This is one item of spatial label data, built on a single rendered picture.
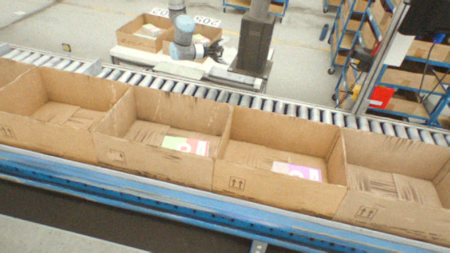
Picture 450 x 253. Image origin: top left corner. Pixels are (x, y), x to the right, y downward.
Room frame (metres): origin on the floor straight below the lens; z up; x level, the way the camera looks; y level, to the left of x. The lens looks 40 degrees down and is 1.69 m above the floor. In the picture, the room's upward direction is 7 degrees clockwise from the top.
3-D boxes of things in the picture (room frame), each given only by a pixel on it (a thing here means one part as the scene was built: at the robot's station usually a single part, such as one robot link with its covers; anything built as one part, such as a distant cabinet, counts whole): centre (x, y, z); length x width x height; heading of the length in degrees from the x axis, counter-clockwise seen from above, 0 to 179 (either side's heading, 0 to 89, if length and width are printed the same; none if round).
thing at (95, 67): (1.33, 0.82, 0.76); 0.46 x 0.01 x 0.09; 173
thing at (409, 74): (2.01, -1.13, 0.79); 0.40 x 0.30 x 0.10; 174
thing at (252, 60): (1.80, -0.10, 0.91); 0.26 x 0.26 x 0.33; 79
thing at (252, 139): (0.75, -0.18, 0.97); 0.39 x 0.29 x 0.17; 83
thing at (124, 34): (2.02, 0.63, 0.80); 0.38 x 0.28 x 0.10; 168
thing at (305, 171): (0.69, -0.24, 0.92); 0.16 x 0.11 x 0.07; 85
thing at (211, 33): (1.97, 0.31, 0.80); 0.38 x 0.28 x 0.10; 167
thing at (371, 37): (2.48, -1.19, 0.79); 0.40 x 0.30 x 0.10; 174
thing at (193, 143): (0.75, 0.14, 0.92); 0.16 x 0.11 x 0.07; 91
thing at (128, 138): (0.80, 0.21, 0.97); 0.39 x 0.29 x 0.17; 83
